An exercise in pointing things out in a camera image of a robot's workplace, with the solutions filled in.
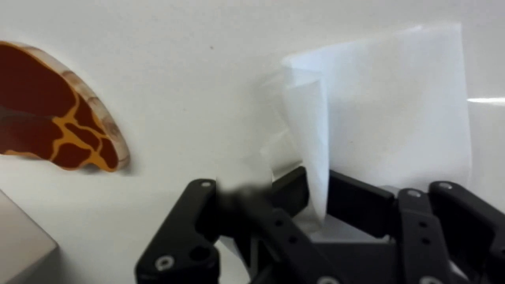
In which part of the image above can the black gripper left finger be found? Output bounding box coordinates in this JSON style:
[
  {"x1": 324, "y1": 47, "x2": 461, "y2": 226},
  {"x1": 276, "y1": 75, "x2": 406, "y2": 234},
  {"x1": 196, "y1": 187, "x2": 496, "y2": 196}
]
[{"x1": 134, "y1": 168, "x2": 338, "y2": 284}]

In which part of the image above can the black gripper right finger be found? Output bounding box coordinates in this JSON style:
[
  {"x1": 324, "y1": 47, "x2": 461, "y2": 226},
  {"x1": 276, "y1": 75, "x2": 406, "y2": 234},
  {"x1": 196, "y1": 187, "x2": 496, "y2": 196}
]
[{"x1": 327, "y1": 173, "x2": 505, "y2": 284}]

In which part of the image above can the white tissue paper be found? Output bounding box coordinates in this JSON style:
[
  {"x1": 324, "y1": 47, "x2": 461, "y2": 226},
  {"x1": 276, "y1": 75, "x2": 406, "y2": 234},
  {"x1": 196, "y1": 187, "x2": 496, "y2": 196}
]
[{"x1": 261, "y1": 24, "x2": 472, "y2": 236}]

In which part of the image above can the light wooden box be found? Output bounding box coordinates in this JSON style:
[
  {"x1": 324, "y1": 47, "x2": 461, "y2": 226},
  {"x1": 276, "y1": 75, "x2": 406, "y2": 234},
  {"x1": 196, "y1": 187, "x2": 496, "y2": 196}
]
[{"x1": 0, "y1": 192, "x2": 59, "y2": 284}]

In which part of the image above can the brown giraffe pattern toy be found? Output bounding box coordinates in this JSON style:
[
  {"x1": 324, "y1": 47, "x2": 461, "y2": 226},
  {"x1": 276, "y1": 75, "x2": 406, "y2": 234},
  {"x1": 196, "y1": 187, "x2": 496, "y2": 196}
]
[{"x1": 0, "y1": 40, "x2": 130, "y2": 173}]

